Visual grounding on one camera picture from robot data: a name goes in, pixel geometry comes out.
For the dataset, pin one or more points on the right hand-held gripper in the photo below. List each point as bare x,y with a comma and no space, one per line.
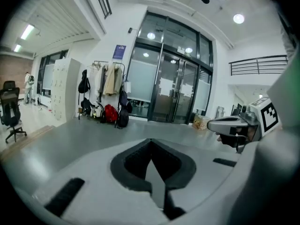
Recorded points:
267,116

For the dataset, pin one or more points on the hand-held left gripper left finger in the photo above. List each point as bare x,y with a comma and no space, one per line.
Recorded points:
100,196

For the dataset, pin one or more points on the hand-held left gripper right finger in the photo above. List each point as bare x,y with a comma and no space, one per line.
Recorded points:
206,172

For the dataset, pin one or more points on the printed cardboard box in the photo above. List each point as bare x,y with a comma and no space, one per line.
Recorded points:
201,122

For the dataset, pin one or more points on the black framed glass door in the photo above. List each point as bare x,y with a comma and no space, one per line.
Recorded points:
168,90

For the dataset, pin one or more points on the black metal railing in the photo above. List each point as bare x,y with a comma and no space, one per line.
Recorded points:
257,65

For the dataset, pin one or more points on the black backpack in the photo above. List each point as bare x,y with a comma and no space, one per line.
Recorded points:
123,118
86,107

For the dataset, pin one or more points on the red backpack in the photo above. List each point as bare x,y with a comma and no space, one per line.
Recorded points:
111,113

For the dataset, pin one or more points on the white backpack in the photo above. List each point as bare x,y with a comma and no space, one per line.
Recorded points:
98,110

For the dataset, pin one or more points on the round ceiling lamp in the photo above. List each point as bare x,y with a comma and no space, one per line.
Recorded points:
238,19

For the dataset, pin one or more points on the black hanging bag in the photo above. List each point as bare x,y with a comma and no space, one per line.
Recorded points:
84,84

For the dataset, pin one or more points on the white locker cabinet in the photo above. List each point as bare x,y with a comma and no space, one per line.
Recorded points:
64,88

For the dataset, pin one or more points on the white coat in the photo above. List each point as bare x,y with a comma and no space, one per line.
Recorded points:
100,81

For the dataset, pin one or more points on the beige coat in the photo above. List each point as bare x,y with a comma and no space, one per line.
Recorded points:
113,80

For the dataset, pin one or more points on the black metal coat rack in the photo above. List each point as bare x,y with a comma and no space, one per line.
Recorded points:
117,63

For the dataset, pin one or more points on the black office chair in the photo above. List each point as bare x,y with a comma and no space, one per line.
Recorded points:
10,107

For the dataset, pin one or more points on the black framed window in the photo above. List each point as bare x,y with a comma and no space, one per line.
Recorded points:
48,76

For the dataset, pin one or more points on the long ceiling light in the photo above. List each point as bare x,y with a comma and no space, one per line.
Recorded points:
17,48
27,32

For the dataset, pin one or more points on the black ceiling grille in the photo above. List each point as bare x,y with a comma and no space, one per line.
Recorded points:
103,1

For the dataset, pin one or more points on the blue wall poster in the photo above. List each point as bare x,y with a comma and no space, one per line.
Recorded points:
119,52

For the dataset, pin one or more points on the small wall camera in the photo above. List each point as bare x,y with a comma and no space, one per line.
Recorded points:
129,30

